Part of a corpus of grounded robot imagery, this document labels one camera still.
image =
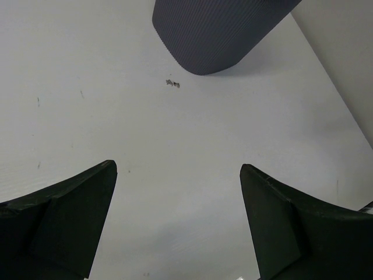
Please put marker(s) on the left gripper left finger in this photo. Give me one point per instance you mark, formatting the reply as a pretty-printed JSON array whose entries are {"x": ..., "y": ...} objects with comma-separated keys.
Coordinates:
[{"x": 53, "y": 233}]

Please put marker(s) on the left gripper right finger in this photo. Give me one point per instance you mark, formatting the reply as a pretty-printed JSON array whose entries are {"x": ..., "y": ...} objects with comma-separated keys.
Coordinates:
[{"x": 297, "y": 236}]

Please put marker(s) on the grey mesh waste bin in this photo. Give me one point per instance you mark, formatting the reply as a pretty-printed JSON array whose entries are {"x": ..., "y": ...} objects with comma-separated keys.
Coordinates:
[{"x": 206, "y": 37}]

